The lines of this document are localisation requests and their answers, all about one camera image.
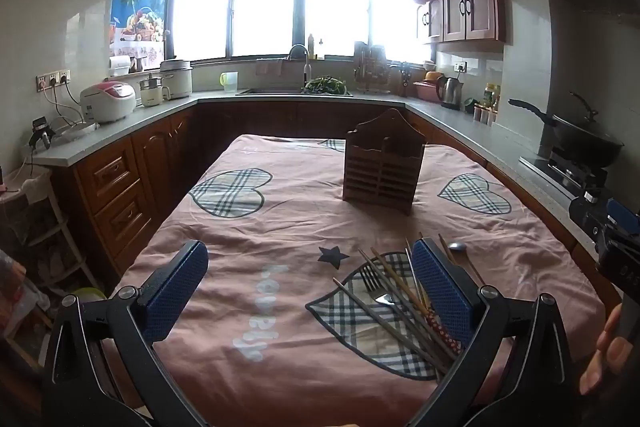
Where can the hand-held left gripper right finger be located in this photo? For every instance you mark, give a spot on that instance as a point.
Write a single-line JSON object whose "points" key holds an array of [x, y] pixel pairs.
{"points": [[442, 292]]}

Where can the person's right hand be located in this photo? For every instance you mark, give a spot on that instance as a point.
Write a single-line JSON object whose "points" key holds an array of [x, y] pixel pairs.
{"points": [[607, 352]]}

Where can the dish drying rack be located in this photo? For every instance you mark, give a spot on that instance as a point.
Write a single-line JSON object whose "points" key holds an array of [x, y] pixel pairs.
{"points": [[372, 67]]}

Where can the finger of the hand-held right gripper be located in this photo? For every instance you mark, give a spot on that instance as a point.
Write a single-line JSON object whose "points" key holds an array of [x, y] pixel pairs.
{"points": [[620, 214]]}

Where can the wooden chopstick with red end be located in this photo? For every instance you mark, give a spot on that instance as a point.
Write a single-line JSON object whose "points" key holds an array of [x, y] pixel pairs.
{"points": [[395, 272], [385, 274]]}

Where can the paper towel roll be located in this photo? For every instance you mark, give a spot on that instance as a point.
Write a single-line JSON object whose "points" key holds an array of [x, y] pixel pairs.
{"points": [[119, 67]]}

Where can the steel electric kettle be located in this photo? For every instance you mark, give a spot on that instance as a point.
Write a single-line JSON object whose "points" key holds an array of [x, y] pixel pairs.
{"points": [[451, 93]]}

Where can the small black gadget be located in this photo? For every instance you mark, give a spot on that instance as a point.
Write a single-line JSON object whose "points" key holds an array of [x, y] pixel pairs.
{"points": [[41, 133]]}

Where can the knife block with utensils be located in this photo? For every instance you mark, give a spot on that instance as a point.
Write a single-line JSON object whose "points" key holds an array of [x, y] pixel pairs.
{"points": [[406, 79]]}

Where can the pink and white rice cooker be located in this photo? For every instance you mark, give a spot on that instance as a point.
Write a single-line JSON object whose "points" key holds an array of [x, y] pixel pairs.
{"points": [[107, 102]]}

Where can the black wok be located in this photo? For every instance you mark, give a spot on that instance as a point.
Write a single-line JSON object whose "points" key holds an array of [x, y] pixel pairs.
{"points": [[585, 139]]}

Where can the small cream electric pot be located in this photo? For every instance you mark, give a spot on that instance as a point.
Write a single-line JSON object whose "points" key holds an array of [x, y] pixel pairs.
{"points": [[152, 93]]}

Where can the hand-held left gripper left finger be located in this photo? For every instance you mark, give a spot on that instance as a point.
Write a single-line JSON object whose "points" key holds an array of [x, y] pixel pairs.
{"points": [[177, 292]]}

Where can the large kitchen window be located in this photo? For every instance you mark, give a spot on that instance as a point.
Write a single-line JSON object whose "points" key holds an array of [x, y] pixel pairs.
{"points": [[300, 2]]}

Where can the green bowl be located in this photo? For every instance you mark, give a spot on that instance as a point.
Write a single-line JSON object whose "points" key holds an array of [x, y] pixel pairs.
{"points": [[91, 294]]}

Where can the pink plastic basin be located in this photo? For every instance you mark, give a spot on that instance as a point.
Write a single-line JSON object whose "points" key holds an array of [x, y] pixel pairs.
{"points": [[427, 91]]}

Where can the wall power outlet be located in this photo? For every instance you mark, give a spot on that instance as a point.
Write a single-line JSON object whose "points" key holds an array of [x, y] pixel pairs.
{"points": [[42, 81], [65, 76], [53, 78]]}

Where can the pink dishcloth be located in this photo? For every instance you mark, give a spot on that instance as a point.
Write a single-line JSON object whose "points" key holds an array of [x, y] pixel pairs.
{"points": [[269, 67]]}

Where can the chrome kitchen faucet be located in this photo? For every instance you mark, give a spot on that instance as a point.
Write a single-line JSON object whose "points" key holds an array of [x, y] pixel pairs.
{"points": [[300, 57]]}

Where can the white seasoning jars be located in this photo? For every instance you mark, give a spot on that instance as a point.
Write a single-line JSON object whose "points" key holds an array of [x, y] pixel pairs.
{"points": [[484, 114]]}

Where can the white storage rack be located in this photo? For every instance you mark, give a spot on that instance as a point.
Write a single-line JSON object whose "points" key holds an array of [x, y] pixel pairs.
{"points": [[45, 227]]}

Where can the metal chopstick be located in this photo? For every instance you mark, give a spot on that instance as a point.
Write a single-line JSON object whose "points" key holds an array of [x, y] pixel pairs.
{"points": [[395, 314], [370, 313]]}

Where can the pink blanket with plaid hearts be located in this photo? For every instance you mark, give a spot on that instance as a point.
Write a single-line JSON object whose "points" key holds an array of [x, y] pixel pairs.
{"points": [[280, 232]]}

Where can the condiment bottles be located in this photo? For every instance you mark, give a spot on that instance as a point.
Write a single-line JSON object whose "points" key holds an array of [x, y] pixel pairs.
{"points": [[491, 96]]}

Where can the metal spoon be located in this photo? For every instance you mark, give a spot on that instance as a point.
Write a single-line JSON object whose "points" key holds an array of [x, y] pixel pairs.
{"points": [[457, 247]]}

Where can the wooden slatted utensil holder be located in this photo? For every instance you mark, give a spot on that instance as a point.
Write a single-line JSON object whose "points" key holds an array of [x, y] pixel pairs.
{"points": [[382, 162]]}

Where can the gas stove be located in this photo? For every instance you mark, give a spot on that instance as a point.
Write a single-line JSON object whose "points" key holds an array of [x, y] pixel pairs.
{"points": [[565, 177]]}

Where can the green leafy vegetables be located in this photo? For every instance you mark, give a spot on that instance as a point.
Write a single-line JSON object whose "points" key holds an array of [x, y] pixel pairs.
{"points": [[325, 86]]}

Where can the large white cooker pot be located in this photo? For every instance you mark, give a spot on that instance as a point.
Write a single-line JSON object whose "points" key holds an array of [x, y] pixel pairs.
{"points": [[176, 79]]}

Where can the bottle on window sill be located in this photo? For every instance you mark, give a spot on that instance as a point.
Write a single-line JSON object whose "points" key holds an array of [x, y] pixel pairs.
{"points": [[311, 47]]}

